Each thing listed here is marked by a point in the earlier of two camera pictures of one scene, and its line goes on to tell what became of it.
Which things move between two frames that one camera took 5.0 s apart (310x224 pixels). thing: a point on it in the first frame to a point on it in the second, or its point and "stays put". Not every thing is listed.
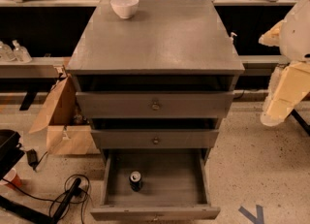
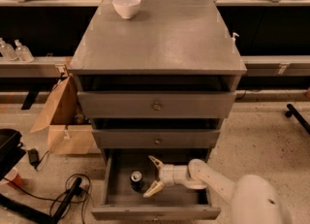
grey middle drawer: (156, 139) stays put
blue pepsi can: (135, 179) stays put
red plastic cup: (13, 176) stays put
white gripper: (296, 37) to (167, 175)
